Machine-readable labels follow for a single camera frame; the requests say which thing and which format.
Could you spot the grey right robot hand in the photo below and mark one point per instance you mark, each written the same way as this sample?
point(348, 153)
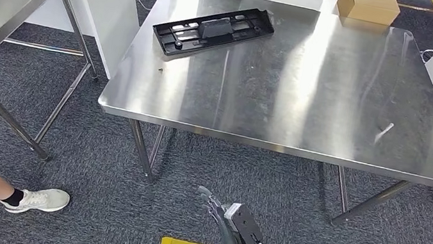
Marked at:
point(222, 225)

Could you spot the black plastic plate bracket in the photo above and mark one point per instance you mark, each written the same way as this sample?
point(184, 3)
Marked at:
point(215, 28)

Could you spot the brown cardboard box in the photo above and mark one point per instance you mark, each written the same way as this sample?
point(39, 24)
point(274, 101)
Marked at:
point(366, 8)

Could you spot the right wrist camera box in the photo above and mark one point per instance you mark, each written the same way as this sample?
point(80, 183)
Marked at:
point(245, 228)

